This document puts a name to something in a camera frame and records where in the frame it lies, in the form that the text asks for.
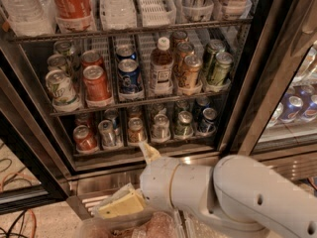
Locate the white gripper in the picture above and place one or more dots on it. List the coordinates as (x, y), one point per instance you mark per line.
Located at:
(156, 181)

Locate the green 7up can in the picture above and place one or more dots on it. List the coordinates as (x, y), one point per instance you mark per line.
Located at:
(62, 91)

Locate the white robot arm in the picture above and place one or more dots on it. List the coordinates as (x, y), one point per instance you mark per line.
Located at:
(239, 196)

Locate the bottom shelf gold can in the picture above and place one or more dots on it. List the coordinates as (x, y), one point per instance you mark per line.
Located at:
(136, 130)

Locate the bottom shelf grey can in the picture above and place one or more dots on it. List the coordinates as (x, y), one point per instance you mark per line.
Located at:
(160, 128)

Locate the bottom shelf silver can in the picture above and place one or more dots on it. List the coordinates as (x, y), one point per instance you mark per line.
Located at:
(107, 133)

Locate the bottom shelf green can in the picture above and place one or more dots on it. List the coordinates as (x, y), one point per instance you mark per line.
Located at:
(183, 128)

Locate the bottom shelf red can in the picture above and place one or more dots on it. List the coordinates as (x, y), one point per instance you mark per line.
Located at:
(84, 139)

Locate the bottom shelf blue can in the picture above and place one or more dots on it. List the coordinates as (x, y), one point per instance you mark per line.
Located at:
(206, 122)

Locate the front red soda can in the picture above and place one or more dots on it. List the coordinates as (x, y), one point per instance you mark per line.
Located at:
(98, 91)

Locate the red soda can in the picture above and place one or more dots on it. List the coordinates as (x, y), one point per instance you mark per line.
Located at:
(91, 57)
(98, 91)

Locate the front blue pepsi can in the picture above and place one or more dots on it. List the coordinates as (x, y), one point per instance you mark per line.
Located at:
(130, 79)

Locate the blue pepsi can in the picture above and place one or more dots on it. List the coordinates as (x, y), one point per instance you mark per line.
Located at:
(125, 52)
(130, 79)

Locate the front orange-brown can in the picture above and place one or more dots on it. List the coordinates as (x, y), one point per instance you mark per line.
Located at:
(189, 72)

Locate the orange-brown can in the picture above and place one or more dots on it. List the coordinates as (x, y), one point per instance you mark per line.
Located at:
(182, 50)
(189, 72)
(177, 37)

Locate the rear blue pepsi can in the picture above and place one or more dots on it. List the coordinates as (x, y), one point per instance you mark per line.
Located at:
(125, 52)

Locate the rear red soda can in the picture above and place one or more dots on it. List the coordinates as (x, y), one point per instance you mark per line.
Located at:
(91, 57)

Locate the middle orange-brown can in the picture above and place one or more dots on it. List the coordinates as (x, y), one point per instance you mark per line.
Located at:
(182, 50)

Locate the front green tall can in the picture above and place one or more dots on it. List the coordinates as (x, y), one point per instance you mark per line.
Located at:
(222, 66)

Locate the green tall can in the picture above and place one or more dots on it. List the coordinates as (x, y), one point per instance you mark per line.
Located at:
(222, 66)
(211, 49)

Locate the middle 7up can behind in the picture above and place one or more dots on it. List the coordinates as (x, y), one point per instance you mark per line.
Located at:
(58, 62)

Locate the rear orange-brown can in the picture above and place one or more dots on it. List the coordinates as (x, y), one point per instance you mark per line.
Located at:
(177, 37)

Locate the right glass fridge door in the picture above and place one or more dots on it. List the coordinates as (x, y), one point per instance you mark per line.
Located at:
(296, 37)

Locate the rear green tall can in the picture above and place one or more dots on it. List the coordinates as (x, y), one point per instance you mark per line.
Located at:
(211, 49)

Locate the rear 7up can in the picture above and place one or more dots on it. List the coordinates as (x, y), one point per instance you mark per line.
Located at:
(68, 49)

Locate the blue can behind glass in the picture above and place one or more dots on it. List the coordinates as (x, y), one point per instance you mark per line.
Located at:
(291, 106)

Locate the left clear plastic bin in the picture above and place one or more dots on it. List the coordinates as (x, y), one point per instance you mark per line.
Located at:
(146, 224)

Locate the clear plastic bin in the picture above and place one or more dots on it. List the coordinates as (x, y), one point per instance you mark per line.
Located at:
(197, 229)
(146, 224)

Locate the right clear plastic bin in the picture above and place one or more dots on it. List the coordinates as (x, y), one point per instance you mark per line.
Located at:
(197, 229)

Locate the brown tea bottle white cap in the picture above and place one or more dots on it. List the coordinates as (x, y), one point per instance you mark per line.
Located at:
(161, 66)

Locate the empty white plastic tray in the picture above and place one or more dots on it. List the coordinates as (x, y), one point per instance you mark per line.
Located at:
(155, 13)

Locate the clear water bottle centre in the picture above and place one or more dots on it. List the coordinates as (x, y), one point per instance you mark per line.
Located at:
(118, 14)

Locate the clear water bottle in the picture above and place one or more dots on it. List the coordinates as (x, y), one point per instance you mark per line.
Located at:
(118, 14)
(30, 18)

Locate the red coca-cola bottle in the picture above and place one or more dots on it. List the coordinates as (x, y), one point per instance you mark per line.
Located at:
(74, 16)

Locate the clear water bottle left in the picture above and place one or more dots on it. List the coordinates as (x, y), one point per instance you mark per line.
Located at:
(30, 18)

